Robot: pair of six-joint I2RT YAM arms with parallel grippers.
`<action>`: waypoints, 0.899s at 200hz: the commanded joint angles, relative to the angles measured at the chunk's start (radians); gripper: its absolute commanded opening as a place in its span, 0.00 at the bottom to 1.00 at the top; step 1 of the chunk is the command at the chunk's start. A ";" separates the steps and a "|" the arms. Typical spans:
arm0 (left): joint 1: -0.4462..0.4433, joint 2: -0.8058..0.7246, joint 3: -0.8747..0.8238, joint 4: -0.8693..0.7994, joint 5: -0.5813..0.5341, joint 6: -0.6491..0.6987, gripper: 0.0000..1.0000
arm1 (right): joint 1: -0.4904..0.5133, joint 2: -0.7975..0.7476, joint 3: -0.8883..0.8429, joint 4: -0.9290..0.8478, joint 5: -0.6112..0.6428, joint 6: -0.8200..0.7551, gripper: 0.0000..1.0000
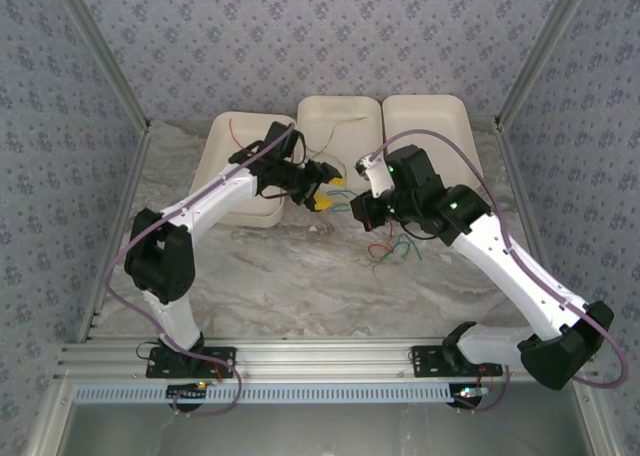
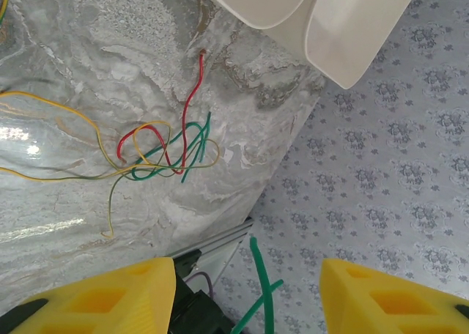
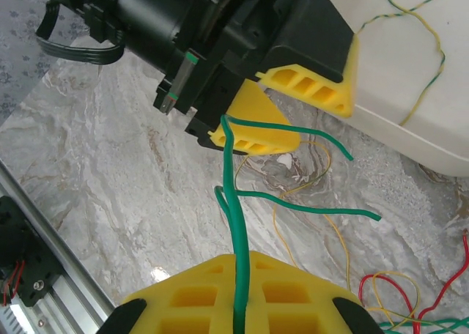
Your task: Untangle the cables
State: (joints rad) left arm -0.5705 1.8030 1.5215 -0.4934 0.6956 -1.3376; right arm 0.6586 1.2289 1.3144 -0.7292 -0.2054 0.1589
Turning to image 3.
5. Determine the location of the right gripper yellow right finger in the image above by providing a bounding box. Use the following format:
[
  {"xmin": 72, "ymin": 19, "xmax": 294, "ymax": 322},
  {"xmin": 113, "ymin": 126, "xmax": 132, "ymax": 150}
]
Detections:
[{"xmin": 243, "ymin": 250, "xmax": 383, "ymax": 334}]

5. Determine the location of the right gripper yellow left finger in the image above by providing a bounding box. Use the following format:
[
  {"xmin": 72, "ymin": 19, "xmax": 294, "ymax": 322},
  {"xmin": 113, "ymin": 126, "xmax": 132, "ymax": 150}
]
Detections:
[{"xmin": 104, "ymin": 253, "xmax": 239, "ymax": 334}]

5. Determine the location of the thin yellow wire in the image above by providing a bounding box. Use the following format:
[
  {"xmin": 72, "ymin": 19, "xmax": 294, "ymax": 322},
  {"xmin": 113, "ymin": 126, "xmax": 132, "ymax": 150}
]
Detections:
[
  {"xmin": 324, "ymin": 215, "xmax": 422, "ymax": 330},
  {"xmin": 234, "ymin": 139, "xmax": 333, "ymax": 269}
]

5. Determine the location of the red cable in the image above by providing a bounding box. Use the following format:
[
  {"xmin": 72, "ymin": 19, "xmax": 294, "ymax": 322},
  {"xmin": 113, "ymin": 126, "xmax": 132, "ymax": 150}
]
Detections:
[{"xmin": 358, "ymin": 229, "xmax": 469, "ymax": 334}]

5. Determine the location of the cream plastic tray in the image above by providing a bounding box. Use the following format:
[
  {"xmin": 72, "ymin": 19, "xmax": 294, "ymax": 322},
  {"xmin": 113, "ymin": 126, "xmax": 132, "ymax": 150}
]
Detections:
[{"xmin": 325, "ymin": 0, "xmax": 469, "ymax": 176}]

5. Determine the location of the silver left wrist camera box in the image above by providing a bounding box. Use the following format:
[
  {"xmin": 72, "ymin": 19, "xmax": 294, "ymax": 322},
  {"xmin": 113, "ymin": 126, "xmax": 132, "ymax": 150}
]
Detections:
[{"xmin": 153, "ymin": 49, "xmax": 202, "ymax": 116}]

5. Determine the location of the aluminium mounting rail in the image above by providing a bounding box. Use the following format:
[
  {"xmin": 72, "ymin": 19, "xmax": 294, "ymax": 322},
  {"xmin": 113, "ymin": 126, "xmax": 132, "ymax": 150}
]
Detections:
[{"xmin": 0, "ymin": 163, "xmax": 117, "ymax": 334}]

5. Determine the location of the black flat ribbon cable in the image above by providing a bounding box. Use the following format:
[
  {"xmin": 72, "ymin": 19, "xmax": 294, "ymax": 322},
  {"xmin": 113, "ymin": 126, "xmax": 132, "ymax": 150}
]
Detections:
[{"xmin": 35, "ymin": 0, "xmax": 126, "ymax": 67}]

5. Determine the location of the thin red power wire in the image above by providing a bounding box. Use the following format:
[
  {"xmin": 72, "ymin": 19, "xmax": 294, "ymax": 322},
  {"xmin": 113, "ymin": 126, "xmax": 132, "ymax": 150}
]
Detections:
[{"xmin": 1, "ymin": 259, "xmax": 26, "ymax": 306}]

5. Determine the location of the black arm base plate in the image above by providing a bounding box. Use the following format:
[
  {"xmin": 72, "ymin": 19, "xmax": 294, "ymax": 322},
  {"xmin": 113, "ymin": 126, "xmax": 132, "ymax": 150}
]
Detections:
[{"xmin": 0, "ymin": 196, "xmax": 51, "ymax": 308}]

